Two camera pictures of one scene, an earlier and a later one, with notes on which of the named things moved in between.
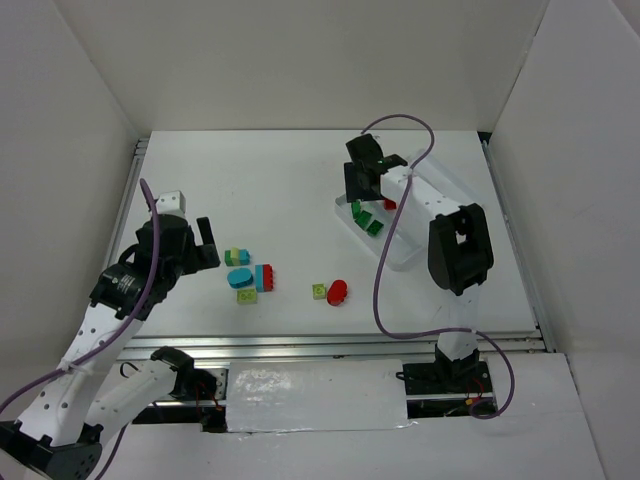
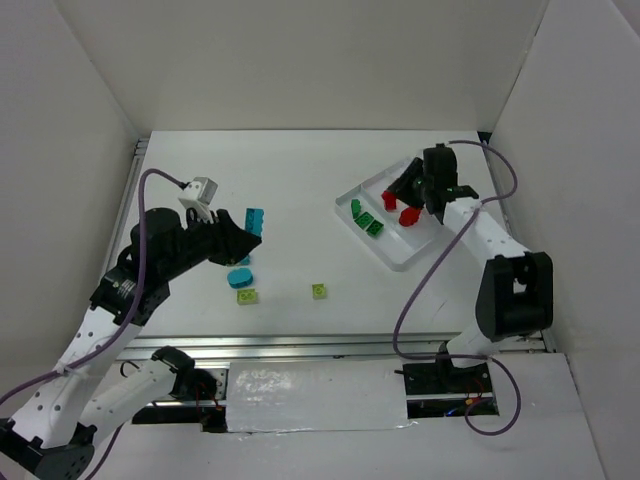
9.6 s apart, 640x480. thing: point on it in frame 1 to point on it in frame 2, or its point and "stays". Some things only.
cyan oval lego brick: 239,277 stays
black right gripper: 361,180 to 420,183
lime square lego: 319,291 stays
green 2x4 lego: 374,228 stays
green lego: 363,219 stays
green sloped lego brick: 356,207 stays
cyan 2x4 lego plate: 259,278 to 254,221
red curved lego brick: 389,204 stays
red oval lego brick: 336,292 to 409,216
